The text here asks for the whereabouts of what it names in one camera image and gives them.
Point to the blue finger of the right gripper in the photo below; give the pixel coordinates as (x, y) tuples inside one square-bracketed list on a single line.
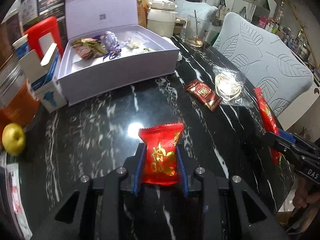
[(287, 136)]

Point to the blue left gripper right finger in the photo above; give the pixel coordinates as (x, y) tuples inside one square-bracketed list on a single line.
[(182, 174)]

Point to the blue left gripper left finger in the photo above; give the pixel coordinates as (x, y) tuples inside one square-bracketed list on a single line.
[(140, 158)]

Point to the red gold candy packet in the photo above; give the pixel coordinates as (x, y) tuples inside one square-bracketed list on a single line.
[(160, 166)]

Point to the long red snack packet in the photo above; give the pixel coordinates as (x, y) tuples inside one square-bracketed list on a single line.
[(269, 122)]

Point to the dark red tea sachet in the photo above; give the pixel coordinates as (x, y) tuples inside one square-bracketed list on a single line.
[(204, 94)]

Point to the near light blue chair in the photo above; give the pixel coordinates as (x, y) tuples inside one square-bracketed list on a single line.
[(268, 64)]

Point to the light blue chair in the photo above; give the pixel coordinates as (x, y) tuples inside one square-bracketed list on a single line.
[(203, 10), (268, 64)]

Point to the lavender gift box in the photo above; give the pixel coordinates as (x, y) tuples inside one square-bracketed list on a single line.
[(144, 55)]

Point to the yellow green apple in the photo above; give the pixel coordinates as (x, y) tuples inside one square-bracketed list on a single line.
[(13, 139)]

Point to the glass cup with spoon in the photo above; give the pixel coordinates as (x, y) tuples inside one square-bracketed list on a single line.
[(196, 30)]

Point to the pink green candy wrapper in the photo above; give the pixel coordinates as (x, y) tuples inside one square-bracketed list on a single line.
[(89, 48)]

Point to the white blue carton box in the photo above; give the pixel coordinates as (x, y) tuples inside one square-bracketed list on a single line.
[(43, 77)]

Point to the orange liquid jar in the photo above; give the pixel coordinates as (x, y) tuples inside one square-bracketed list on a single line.
[(18, 104)]

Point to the cream ceramic teapot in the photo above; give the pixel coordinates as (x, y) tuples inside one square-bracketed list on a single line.
[(162, 17)]

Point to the far light blue chair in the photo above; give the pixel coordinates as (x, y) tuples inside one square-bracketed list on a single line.
[(203, 10)]

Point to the blue white tube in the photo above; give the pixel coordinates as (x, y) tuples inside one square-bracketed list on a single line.
[(21, 46)]

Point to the red plastic container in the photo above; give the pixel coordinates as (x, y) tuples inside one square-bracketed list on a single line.
[(42, 35)]

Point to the black snack bag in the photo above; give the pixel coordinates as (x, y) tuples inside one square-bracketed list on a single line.
[(55, 8)]

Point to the dark label jar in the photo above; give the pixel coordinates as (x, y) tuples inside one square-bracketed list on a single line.
[(29, 13)]

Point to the purple drawstring pouch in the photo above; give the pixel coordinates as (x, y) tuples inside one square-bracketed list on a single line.
[(112, 45)]

